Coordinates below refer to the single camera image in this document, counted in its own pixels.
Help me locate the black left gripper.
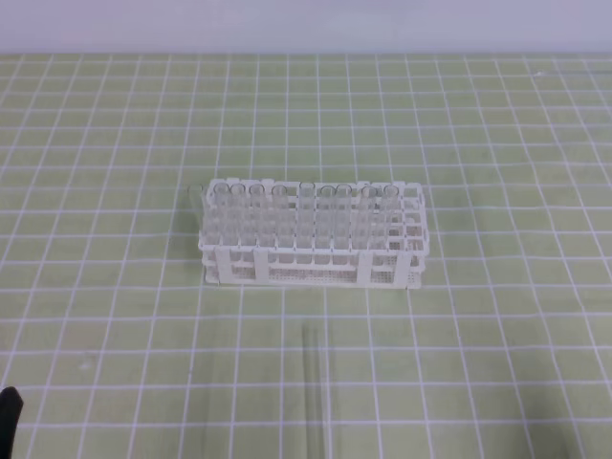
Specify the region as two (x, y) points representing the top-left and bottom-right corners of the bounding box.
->
(0, 386), (24, 459)

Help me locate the clear glass test tube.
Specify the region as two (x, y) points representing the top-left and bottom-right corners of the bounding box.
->
(301, 325), (328, 459)

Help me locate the green grid tablecloth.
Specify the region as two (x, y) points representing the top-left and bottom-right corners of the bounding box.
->
(1, 54), (611, 458)

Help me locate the white plastic test tube rack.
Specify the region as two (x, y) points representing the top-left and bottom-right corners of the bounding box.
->
(189, 178), (429, 289)

